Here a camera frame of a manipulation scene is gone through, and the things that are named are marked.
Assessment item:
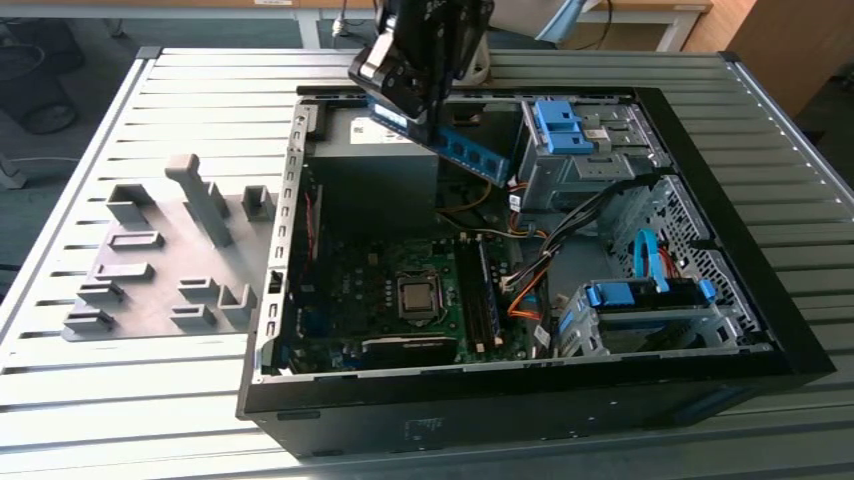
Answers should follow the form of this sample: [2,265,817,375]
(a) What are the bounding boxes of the grey power supply unit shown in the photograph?
[307,105,443,236]

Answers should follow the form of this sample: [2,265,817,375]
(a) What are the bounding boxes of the low metal disk bay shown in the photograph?
[557,279,746,357]

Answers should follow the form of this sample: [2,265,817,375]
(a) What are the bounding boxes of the yellow black wire bundle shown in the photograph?
[437,179,495,216]

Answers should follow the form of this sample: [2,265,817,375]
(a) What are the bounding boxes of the black PC case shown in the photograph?
[234,84,840,459]

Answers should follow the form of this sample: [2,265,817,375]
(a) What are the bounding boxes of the metal CPU socket cover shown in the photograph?
[397,276,447,322]

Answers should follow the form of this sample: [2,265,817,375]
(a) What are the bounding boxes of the wooden desk white frame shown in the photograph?
[579,0,714,54]

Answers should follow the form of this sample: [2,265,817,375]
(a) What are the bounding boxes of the silver CPU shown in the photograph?
[402,283,435,312]

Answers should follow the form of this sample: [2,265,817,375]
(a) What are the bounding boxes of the tall metal drive cage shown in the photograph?
[517,99,673,216]

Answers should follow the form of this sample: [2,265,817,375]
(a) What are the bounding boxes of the black graphics card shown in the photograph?
[363,334,461,370]

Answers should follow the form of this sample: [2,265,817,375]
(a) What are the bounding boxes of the hard disk in blue carrier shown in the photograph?
[585,279,717,314]

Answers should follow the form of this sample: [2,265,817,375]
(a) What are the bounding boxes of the long white desk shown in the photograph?
[0,0,382,50]

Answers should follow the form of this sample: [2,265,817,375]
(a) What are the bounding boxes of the blue flat data cable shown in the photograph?
[631,227,671,295]

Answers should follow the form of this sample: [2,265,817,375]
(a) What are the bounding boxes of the blue RAM stick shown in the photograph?
[369,94,519,190]

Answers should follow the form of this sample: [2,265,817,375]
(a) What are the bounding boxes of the black RAM slot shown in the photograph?
[454,235,477,351]
[471,235,497,346]

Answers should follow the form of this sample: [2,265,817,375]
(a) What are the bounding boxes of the grey stand foot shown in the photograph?
[0,149,30,190]

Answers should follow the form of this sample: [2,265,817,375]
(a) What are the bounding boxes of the blue drive carrier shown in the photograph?
[533,99,597,156]

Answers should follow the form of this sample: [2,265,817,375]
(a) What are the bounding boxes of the orange wire bundle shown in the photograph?
[506,263,555,321]

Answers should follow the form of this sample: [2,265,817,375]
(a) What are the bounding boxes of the green motherboard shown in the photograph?
[286,227,535,374]

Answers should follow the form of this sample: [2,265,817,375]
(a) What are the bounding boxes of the grey parts rack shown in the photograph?
[60,153,280,344]

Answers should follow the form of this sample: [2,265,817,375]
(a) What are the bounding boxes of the wooden cabinet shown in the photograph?
[683,0,854,119]

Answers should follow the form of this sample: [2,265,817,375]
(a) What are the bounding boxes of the thick black cable bundle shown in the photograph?
[538,177,659,261]

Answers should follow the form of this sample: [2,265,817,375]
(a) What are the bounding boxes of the black white wire bundle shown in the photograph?
[466,225,539,241]

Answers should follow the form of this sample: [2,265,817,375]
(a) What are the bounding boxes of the RAM slot with white clips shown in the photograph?
[459,232,485,350]

